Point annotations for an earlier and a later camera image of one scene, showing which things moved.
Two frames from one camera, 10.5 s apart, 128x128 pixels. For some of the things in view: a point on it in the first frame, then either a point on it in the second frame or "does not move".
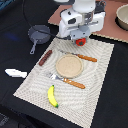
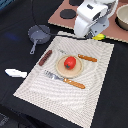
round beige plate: x=69 y=66 does not move
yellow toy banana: x=50 y=95 → x=99 y=37
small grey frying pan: x=38 y=37 does not move
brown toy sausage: x=45 y=58 does not move
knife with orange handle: x=81 y=56 does not move
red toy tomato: x=80 y=41 → x=70 y=62
